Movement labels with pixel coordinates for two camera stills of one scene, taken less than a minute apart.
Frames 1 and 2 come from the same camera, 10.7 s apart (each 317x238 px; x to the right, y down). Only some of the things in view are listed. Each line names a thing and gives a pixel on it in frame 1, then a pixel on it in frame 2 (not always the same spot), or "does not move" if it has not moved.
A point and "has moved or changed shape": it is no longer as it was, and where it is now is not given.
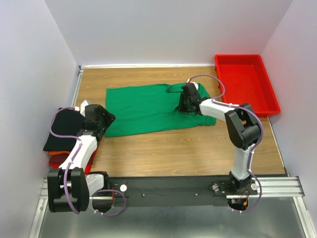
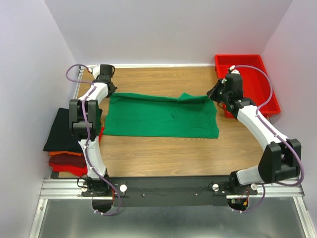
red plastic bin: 246,80 does not move
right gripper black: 180,106 -> 212,92
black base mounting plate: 176,191 does not move
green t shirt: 143,109 has moved or changed shape
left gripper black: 109,117 -> 112,91
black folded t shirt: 68,122 does not move
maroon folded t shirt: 59,158 does not move
